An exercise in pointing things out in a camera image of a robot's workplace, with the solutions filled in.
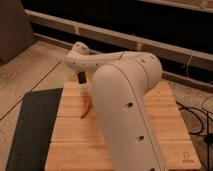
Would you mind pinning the brown cabinet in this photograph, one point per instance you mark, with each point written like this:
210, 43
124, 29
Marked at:
16, 33

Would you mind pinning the black floor mat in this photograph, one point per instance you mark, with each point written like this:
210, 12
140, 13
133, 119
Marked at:
33, 130

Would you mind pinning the white window rail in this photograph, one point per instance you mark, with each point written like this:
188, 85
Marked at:
166, 51

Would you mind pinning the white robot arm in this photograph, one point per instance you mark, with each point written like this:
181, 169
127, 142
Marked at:
118, 86

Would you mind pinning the black eraser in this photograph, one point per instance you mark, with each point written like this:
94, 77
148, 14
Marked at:
81, 77

